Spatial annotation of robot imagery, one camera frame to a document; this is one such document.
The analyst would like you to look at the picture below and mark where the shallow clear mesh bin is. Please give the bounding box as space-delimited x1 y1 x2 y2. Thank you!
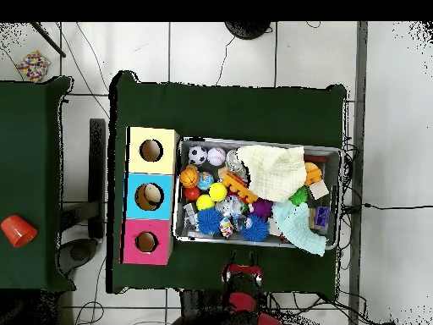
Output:
173 137 343 251

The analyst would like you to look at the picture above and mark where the wooden box with three holes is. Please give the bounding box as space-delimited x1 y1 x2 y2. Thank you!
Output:
121 125 180 267

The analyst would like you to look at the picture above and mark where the blue spiky ball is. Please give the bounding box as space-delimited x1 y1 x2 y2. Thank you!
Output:
241 214 271 244
195 207 225 236

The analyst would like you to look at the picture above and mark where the mint green cloth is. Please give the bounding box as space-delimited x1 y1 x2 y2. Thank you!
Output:
271 200 327 258

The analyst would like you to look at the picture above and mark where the small yellow ball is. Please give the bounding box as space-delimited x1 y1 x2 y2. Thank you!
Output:
195 194 216 212

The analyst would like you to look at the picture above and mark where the large yellow ball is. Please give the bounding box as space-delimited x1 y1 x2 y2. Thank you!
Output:
208 182 229 203

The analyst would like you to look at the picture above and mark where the globe print ball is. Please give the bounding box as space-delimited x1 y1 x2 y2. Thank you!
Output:
196 172 216 192

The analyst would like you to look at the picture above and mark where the cream waffle cloth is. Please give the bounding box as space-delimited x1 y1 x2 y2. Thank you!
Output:
236 144 309 204

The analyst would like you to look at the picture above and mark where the small orange basketball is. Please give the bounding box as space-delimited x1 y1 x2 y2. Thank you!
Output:
178 167 200 190

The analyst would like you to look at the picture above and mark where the small baseball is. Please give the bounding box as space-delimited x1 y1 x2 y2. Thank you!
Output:
206 146 227 168

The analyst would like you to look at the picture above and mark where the small soccer ball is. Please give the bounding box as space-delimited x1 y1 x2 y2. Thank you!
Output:
188 145 209 167

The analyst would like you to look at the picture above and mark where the dark green table cloth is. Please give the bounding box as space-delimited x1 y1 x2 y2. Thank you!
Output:
107 70 348 299

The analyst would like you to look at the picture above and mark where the red cup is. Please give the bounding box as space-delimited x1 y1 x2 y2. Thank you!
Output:
0 214 38 249

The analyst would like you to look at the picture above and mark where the green covered side table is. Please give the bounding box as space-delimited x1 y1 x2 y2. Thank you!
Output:
0 75 74 294

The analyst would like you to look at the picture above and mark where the black round stand base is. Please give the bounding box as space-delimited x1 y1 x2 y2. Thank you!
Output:
224 21 273 41

